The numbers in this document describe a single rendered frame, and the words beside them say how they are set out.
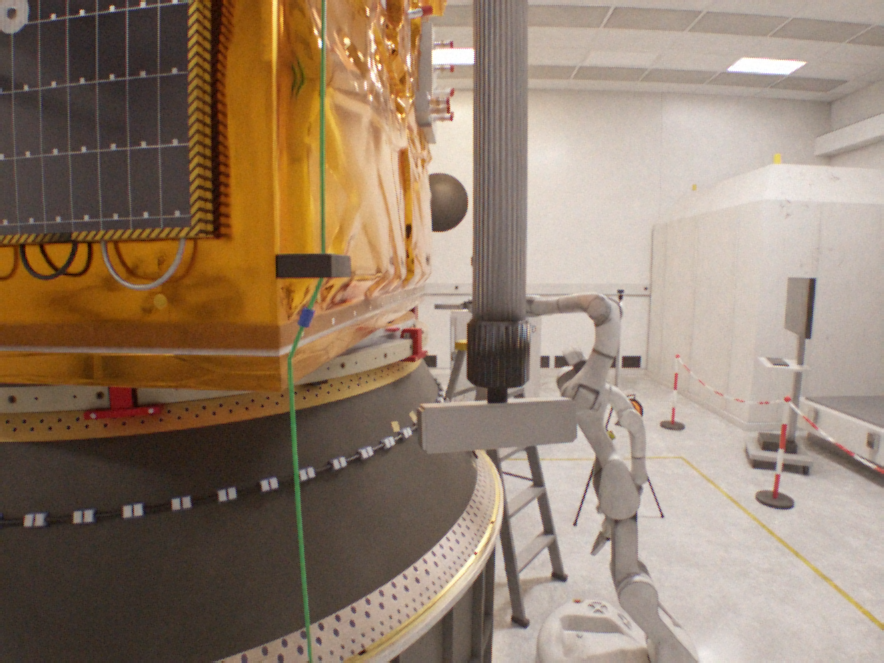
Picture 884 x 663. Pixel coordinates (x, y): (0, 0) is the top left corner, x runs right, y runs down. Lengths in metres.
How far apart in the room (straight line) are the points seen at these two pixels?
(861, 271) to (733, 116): 4.45
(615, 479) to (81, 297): 1.68
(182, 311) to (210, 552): 0.50
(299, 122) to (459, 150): 8.43
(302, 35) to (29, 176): 0.38
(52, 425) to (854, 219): 7.31
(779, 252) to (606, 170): 3.89
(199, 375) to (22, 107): 0.39
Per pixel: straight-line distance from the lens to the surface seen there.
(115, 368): 0.73
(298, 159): 0.65
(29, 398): 1.05
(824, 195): 7.09
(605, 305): 1.57
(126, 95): 0.67
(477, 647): 1.60
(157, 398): 0.98
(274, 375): 0.62
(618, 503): 1.92
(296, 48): 0.69
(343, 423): 1.12
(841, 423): 5.95
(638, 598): 2.15
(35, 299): 0.80
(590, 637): 2.49
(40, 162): 0.74
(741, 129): 10.63
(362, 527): 1.10
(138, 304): 0.69
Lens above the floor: 1.90
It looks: 7 degrees down
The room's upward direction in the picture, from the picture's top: straight up
